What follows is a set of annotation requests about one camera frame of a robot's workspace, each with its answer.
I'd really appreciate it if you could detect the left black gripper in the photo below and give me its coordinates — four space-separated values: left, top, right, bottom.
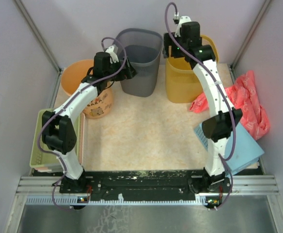
105 56 138 82

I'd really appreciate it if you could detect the grey mesh bin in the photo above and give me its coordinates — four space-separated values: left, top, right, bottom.
116 28 163 97

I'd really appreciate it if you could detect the yellow mesh bin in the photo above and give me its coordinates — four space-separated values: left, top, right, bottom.
165 34 220 103

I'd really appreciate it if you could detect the blue plastic basket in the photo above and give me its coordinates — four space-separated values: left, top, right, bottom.
194 123 264 175

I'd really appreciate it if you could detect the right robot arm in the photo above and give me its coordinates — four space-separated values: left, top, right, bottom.
163 16 243 192

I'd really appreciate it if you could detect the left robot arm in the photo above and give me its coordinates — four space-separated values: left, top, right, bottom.
37 51 137 193

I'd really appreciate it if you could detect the orange capybara bucket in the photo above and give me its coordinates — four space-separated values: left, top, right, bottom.
61 59 114 119

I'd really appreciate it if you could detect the pink plastic basket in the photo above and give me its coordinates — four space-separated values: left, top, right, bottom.
33 114 86 173

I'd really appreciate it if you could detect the red plastic bag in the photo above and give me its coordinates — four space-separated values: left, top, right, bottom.
189 70 271 141

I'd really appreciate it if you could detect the green plastic basket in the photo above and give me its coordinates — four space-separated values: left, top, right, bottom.
29 108 82 168

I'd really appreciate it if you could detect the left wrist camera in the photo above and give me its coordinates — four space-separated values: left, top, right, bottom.
105 45 119 64

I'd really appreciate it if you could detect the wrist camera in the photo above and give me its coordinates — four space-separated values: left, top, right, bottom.
173 13 191 37
105 45 119 64

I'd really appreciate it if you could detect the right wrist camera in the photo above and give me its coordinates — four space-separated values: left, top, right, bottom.
173 13 191 37

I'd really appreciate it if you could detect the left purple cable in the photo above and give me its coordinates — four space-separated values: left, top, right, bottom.
36 36 128 211

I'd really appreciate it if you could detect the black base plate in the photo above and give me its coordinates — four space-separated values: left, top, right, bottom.
60 170 230 201

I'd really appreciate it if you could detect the aluminium rail frame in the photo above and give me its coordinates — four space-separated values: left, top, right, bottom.
5 175 279 233

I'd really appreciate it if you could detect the grey cable duct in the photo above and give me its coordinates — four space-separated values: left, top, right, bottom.
25 193 223 206

